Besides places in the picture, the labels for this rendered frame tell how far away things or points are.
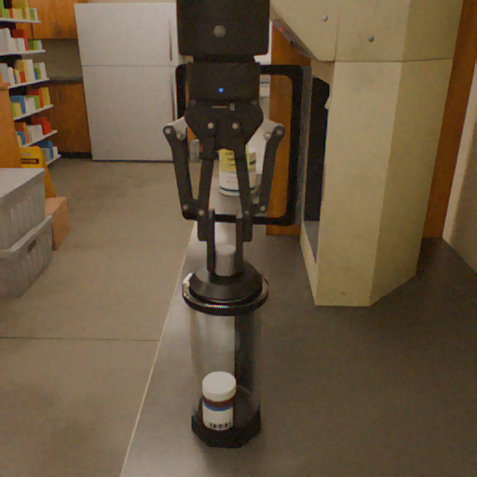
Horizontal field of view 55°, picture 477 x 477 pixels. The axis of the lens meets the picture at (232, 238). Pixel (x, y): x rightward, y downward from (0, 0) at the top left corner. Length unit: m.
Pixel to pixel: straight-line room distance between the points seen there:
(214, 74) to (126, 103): 5.47
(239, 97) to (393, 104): 0.44
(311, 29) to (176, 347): 0.58
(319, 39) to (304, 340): 0.52
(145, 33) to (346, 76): 5.06
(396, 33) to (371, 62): 0.06
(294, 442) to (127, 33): 5.46
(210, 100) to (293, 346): 0.51
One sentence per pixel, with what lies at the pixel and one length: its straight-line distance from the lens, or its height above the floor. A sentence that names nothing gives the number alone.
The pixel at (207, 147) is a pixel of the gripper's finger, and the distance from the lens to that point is 0.50.
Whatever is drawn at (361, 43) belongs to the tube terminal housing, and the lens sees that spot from 0.85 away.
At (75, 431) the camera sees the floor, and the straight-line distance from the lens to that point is 2.10.
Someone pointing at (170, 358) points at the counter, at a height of 0.94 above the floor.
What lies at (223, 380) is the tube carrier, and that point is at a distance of 0.61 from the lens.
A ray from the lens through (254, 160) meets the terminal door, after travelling 1.18.
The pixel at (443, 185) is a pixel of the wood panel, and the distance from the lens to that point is 1.35.
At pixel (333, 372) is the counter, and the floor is 0.94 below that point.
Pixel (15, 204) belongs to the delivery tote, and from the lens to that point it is 2.98.
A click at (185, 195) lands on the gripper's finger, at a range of 0.53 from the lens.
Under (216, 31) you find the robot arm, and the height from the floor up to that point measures 1.45.
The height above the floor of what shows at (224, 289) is 1.18.
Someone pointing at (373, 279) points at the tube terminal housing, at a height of 1.00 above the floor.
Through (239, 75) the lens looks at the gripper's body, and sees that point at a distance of 0.47.
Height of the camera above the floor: 1.45
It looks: 23 degrees down
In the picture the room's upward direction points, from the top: straight up
